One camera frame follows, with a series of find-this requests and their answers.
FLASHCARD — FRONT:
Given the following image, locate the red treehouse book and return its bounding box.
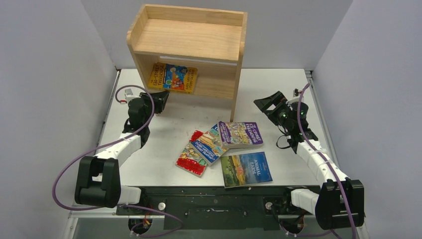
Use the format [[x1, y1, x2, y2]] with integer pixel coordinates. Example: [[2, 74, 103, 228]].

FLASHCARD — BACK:
[[175, 130, 207, 177]]

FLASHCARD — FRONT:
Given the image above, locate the yellow 130-storey treehouse book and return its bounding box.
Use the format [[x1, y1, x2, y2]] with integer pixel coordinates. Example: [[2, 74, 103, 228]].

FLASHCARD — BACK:
[[148, 62, 198, 94]]

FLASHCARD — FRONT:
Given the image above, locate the blue 91-storey treehouse book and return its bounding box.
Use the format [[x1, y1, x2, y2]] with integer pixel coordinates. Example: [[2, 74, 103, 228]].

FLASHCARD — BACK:
[[190, 124, 228, 166]]

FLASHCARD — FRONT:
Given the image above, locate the animal farm book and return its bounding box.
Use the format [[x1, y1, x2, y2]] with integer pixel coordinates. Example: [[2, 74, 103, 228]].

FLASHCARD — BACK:
[[220, 152, 273, 188]]

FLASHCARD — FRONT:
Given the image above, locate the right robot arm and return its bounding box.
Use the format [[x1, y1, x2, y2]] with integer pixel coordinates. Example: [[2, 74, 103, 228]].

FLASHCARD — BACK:
[[254, 91, 365, 230]]

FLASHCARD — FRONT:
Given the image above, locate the purple 52-storey treehouse book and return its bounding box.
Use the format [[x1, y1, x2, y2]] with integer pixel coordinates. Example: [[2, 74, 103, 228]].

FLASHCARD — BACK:
[[217, 121, 264, 149]]

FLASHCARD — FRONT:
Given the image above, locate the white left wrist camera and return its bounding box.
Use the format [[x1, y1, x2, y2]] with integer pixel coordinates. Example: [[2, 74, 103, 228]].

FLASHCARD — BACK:
[[119, 90, 141, 104]]

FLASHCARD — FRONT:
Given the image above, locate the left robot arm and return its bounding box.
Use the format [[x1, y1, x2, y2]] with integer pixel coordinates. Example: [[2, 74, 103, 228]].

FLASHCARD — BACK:
[[75, 91, 169, 215]]

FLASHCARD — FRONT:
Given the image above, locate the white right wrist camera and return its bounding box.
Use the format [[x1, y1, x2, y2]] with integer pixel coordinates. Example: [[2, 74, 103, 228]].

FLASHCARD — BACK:
[[293, 89, 302, 99]]

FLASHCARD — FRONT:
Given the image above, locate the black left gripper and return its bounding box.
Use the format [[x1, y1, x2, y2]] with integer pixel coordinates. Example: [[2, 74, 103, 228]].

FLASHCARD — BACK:
[[139, 91, 169, 126]]

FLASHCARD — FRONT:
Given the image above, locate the wooden shelf unit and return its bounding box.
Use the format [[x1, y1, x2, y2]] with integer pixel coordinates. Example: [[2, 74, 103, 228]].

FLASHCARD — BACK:
[[126, 4, 248, 108]]

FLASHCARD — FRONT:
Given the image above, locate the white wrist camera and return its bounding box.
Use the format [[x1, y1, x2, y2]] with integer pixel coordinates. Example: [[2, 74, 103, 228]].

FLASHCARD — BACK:
[[293, 89, 302, 99], [119, 90, 141, 104]]

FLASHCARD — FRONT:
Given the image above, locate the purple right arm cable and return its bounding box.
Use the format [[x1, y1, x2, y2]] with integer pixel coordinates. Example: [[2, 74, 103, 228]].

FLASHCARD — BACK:
[[297, 83, 358, 239]]

